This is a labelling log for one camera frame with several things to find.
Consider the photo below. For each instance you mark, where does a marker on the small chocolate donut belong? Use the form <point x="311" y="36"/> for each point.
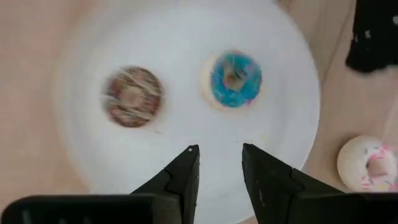
<point x="149" y="105"/>

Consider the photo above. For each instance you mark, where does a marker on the black camera unit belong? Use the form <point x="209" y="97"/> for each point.
<point x="373" y="46"/>

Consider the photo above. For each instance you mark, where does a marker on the small white sprinkled donut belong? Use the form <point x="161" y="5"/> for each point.
<point x="351" y="165"/>

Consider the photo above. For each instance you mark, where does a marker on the small blue donut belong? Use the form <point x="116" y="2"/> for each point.
<point x="245" y="93"/>

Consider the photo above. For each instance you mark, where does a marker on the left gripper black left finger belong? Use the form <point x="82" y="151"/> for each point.
<point x="183" y="186"/>

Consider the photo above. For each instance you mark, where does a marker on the white round plate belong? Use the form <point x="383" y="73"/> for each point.
<point x="186" y="130"/>

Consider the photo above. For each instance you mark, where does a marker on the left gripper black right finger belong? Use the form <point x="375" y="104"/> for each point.
<point x="270" y="186"/>

